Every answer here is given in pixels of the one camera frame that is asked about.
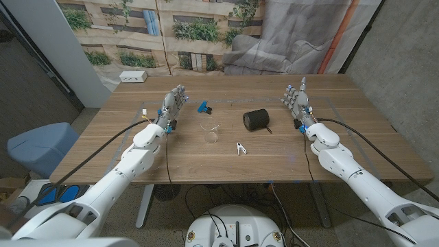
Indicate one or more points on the brown cardboard box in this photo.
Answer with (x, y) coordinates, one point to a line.
(10, 187)

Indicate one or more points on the blue foot pedals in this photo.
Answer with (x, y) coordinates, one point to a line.
(68, 193)

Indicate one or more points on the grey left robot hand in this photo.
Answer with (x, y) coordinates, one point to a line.
(168, 109)

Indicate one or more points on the white power strip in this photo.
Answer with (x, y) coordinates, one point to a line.
(133, 76)

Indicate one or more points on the white plastic clip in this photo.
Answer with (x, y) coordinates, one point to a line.
(240, 148)

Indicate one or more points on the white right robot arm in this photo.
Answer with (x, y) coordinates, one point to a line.
(360, 185)

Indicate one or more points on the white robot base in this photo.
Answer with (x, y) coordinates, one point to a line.
(233, 219)

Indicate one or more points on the printed fabric backdrop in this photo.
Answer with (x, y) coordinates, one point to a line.
(205, 34)

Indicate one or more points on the blue-grey upholstered stool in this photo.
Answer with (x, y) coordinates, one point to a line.
(41, 147)

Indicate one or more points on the grey table leg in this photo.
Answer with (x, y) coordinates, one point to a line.
(322, 212)
(144, 209)

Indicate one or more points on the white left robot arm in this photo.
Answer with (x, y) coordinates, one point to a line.
(103, 188)

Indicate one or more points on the round black floor fan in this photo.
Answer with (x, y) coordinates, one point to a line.
(166, 192)

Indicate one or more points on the clear glass beaker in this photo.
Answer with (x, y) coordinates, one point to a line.
(211, 137)

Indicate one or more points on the black cylindrical speaker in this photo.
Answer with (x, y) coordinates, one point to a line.
(256, 119)

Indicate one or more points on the white robot chest cover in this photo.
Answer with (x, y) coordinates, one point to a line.
(68, 243)

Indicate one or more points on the blue binder clip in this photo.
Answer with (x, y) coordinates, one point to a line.
(203, 107)

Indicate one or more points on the white floor platform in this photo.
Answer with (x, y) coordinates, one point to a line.
(29, 192)

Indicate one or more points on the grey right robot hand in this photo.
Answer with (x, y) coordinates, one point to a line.
(302, 106)

